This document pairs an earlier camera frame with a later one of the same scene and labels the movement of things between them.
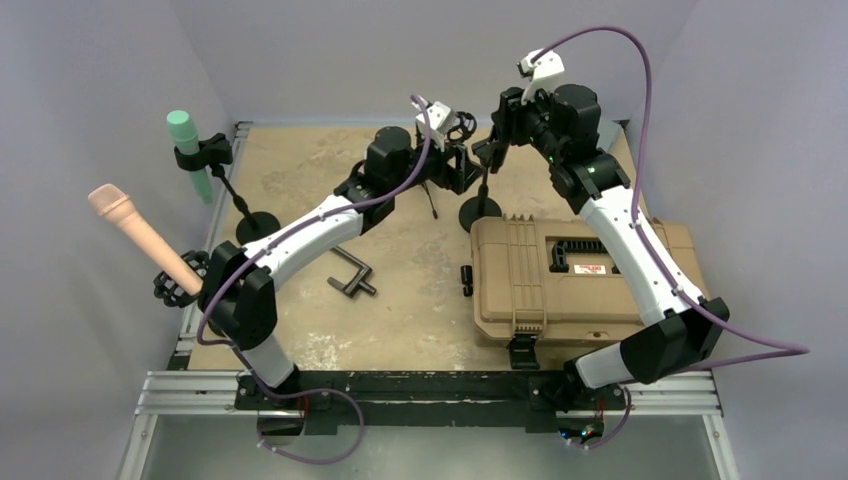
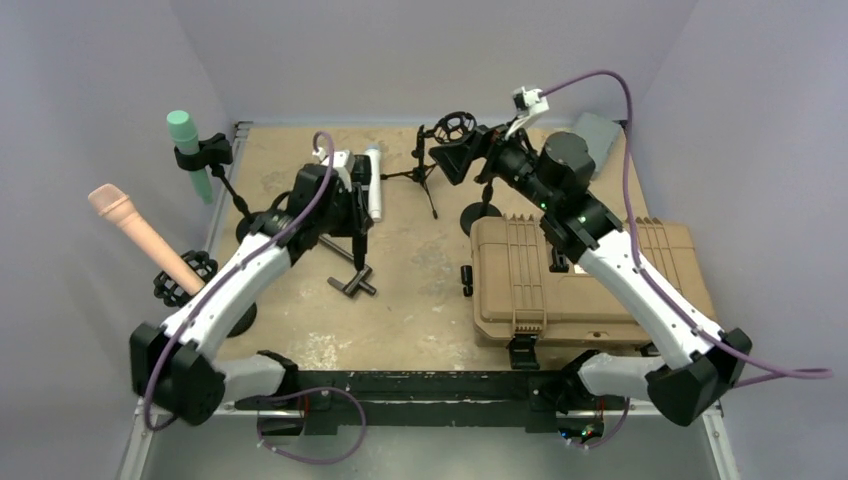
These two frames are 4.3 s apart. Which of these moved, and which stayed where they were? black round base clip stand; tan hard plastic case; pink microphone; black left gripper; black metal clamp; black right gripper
Moved: black left gripper; black right gripper
Stayed: tan hard plastic case; black round base clip stand; black metal clamp; pink microphone
